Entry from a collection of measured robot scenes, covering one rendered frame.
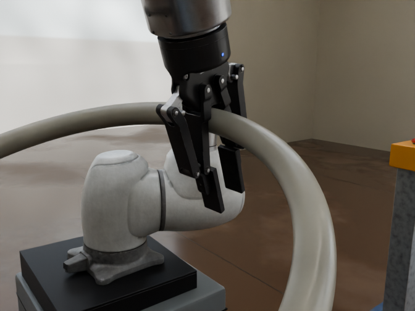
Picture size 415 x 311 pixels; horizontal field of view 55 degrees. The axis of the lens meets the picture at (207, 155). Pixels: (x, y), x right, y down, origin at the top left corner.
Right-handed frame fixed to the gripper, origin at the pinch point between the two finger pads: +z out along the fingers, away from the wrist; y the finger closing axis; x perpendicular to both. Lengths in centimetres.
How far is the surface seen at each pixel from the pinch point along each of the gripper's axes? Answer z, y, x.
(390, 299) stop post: 100, -68, 5
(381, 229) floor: 225, -226, -49
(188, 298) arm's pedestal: 45, -4, -22
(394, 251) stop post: 83, -76, 2
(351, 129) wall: 349, -561, -218
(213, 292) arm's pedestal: 48, -10, -20
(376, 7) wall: 160, -631, -210
